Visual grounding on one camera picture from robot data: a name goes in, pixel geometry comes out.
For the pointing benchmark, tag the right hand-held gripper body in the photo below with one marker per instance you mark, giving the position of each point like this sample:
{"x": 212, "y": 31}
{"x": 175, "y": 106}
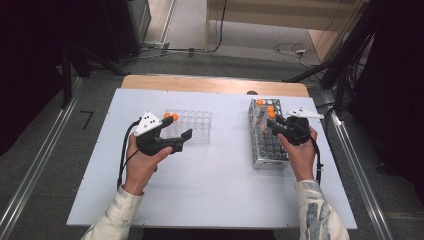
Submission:
{"x": 296, "y": 131}

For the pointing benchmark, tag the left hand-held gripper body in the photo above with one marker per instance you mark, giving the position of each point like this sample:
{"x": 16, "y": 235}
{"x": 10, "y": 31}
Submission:
{"x": 148, "y": 125}

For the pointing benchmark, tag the clear plastic tube rack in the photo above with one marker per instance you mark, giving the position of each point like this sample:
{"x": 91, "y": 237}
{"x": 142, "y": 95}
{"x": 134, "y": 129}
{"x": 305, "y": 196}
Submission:
{"x": 200, "y": 126}

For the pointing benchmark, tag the perforated metal tube rack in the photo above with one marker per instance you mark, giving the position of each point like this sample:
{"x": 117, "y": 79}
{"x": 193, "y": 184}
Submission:
{"x": 266, "y": 160}

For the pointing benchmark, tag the person's right hand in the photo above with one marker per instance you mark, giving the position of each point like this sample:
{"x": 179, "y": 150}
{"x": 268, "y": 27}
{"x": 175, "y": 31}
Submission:
{"x": 301, "y": 160}

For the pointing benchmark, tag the person's left hand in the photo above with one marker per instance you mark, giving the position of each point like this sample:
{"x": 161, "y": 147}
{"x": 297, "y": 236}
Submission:
{"x": 143, "y": 166}

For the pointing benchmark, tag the white board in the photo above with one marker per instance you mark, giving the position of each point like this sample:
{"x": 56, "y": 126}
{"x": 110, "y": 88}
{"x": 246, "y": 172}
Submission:
{"x": 216, "y": 183}

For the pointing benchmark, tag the grey power strip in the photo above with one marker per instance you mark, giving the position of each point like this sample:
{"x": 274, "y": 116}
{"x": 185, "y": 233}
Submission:
{"x": 156, "y": 44}

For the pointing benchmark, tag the dark equipment cabinet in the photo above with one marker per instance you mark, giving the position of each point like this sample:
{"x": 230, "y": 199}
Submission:
{"x": 140, "y": 20}

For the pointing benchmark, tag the light wooden furniture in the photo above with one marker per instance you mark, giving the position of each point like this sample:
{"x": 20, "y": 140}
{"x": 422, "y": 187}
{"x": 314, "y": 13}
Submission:
{"x": 266, "y": 13}

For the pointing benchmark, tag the black curtain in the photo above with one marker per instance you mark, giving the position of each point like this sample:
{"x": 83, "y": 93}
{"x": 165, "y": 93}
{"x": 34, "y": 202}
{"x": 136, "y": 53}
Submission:
{"x": 30, "y": 66}
{"x": 396, "y": 83}

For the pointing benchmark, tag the aluminium floor rail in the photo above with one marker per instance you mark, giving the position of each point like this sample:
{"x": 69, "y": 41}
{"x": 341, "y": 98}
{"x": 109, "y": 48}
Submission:
{"x": 353, "y": 160}
{"x": 36, "y": 163}

